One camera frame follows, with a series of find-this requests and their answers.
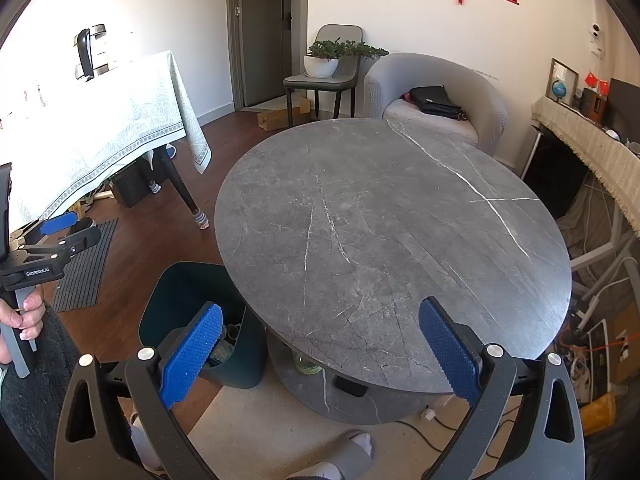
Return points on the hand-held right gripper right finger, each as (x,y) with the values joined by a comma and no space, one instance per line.
(447,350)

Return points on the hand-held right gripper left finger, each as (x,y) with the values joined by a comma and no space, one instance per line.
(192,355)

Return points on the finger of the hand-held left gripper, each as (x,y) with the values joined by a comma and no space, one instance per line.
(80,240)
(57,222)

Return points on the dark green trash bin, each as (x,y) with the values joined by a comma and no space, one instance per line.
(175,300)

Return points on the person's left hand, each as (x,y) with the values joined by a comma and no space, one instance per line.
(32,317)

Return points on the grey striped floor mat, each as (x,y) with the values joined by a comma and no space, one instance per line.
(85,270)

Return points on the white power plug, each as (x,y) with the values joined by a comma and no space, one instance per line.
(427,413)

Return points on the dark box under table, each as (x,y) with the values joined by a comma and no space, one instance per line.
(130,185)

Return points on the person's slippered foot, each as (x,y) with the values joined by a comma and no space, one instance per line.
(145,445)
(340,455)

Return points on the black phone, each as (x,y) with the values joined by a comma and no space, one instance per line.
(350,387)

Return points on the table with pale tablecloth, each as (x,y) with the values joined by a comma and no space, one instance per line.
(100,125)

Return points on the black table leg with sock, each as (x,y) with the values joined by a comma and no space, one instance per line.
(182,190)

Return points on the glass jar with green lid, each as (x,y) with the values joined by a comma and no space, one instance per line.
(307,364)

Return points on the person's dark grey clothing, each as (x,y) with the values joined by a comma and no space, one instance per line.
(30,410)

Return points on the round grey marble table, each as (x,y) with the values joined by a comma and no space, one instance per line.
(380,230)

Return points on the yellow package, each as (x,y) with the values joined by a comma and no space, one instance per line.
(597,412)

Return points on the black and silver appliance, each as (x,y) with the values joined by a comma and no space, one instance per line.
(85,55)

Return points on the brown cardboard box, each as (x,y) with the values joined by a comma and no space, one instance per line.
(272,120)

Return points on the desk with lace cloth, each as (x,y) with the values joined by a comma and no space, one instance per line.
(585,145)

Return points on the black handbag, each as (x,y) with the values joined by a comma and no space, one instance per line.
(435,100)

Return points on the grey door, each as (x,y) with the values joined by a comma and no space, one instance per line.
(260,40)

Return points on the grey armchair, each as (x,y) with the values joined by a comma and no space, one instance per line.
(380,85)

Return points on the small blue globe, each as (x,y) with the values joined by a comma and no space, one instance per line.
(560,89)

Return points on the brown wooden box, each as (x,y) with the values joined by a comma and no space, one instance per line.
(594,105)

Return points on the grey dining chair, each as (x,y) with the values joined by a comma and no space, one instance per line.
(320,82)

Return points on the potted plant in white pot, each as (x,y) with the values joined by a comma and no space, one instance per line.
(320,66)

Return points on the black monitor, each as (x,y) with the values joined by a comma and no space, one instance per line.
(625,110)

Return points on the small red flags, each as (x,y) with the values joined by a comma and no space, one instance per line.
(597,81)

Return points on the wooden picture frame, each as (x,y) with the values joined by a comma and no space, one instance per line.
(551,72)

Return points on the white security camera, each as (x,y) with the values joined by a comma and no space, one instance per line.
(596,31)

